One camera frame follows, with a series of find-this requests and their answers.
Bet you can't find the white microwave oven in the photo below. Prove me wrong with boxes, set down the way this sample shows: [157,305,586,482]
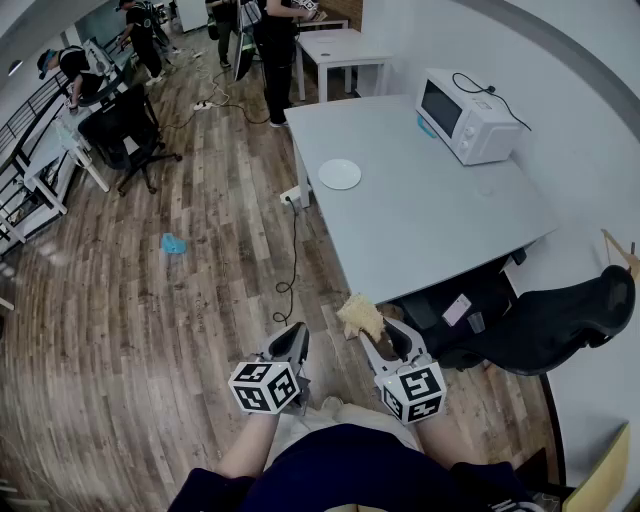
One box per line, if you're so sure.
[414,68,526,167]

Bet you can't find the white cabinet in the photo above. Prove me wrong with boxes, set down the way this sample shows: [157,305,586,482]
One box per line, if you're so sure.
[176,0,215,34]

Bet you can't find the black swivel office chair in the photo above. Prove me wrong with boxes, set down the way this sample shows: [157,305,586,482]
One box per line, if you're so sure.
[78,84,184,197]

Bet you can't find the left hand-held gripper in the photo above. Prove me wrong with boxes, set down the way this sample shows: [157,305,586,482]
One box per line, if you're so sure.
[228,323,312,416]

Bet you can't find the blue cloth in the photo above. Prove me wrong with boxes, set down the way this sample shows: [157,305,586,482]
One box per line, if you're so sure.
[159,232,189,256]

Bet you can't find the person's left forearm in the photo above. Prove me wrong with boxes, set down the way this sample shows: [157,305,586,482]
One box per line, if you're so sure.
[214,412,281,480]

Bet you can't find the wooden frame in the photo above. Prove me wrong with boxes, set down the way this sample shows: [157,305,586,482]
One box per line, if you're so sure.
[600,228,640,282]

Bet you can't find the person's dark blue shirt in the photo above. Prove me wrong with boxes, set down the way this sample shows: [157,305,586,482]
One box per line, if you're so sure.
[167,423,547,512]

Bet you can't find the white floor cable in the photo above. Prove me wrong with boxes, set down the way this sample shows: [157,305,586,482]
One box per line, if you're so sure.
[192,48,232,108]

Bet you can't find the white small table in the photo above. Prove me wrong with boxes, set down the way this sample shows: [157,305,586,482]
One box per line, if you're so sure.
[294,28,394,104]

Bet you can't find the person's right forearm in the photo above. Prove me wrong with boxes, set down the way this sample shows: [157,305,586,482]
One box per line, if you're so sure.
[416,408,482,472]

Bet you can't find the black floor cable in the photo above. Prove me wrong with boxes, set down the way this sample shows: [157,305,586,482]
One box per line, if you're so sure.
[272,205,302,327]

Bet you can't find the yellow green board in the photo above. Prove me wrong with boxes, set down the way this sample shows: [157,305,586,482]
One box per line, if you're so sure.
[561,422,633,512]

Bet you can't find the white desk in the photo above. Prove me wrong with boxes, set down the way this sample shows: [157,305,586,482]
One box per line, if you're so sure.
[21,117,112,217]

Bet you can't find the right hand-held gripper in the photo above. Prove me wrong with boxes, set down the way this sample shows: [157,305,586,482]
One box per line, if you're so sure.
[359,317,448,427]

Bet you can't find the black microwave power cable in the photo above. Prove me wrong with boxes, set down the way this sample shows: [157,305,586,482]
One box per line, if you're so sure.
[452,72,532,132]

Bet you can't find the black mesh office chair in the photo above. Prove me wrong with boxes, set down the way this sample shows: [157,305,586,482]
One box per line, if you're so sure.
[394,264,637,377]

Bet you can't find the yellow sponge piece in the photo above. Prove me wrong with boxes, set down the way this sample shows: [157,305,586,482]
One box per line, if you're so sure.
[335,293,387,346]

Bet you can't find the person's beige trousers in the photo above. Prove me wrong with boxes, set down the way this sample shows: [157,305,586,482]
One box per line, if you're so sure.
[264,396,422,452]

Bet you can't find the black metal railing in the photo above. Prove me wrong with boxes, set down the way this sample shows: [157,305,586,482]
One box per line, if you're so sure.
[0,69,69,241]

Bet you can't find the white round plate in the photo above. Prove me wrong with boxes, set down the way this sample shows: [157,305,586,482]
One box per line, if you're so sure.
[317,158,362,191]

